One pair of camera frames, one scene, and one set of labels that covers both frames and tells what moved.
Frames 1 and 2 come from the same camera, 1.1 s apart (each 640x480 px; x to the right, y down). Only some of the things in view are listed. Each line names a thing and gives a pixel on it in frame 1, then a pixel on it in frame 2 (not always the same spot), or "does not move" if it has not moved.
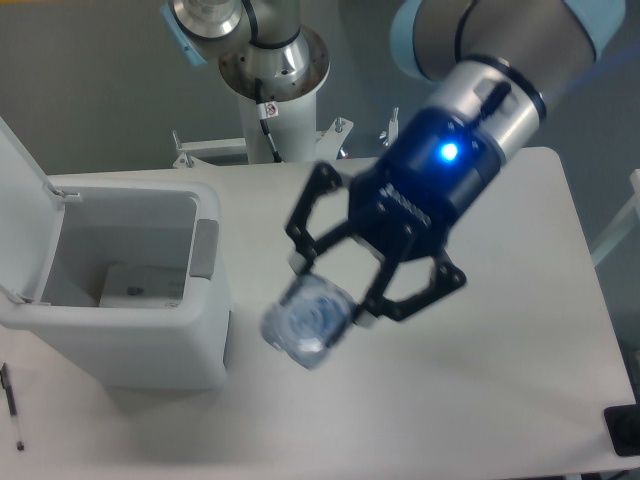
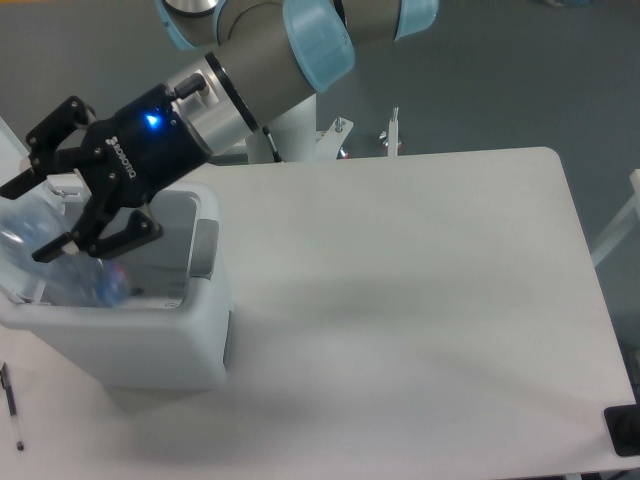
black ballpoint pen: (12, 405) does not move
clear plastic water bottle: (310, 320) → (29, 226)
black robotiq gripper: (428, 173) → (145, 147)
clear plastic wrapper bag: (143, 286) does not move
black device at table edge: (623, 426) does not move
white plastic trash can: (137, 290) does not move
